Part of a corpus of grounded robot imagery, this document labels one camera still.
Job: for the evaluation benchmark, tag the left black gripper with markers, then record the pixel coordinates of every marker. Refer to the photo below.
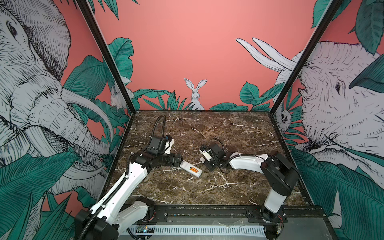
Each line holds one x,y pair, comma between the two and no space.
171,162

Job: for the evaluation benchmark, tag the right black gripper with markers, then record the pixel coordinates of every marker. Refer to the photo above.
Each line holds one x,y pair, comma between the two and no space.
209,167

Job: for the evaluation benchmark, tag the white remote control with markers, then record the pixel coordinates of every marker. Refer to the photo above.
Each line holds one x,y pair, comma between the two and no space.
186,166

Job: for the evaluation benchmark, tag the orange battery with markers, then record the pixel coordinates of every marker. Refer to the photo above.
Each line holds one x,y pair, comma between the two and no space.
194,170

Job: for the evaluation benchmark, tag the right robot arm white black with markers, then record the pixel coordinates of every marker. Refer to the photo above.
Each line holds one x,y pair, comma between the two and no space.
280,173

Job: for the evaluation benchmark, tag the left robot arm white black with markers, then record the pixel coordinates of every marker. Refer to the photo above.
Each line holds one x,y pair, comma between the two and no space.
107,219

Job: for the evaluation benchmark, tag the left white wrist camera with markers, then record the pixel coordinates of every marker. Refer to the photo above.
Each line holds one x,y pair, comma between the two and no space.
169,143

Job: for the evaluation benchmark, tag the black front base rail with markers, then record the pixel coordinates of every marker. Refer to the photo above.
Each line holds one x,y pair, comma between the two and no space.
254,214

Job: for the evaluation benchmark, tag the white slotted cable duct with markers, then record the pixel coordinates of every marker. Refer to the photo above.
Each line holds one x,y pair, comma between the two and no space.
168,230

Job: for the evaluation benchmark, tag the left black frame post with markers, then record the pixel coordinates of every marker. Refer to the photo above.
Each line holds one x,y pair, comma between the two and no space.
88,15

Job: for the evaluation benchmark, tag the black frame post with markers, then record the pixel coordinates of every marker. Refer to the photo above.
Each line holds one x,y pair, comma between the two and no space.
88,15
325,20

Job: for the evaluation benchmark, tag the right black frame post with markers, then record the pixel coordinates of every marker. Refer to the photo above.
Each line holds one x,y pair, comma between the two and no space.
325,20

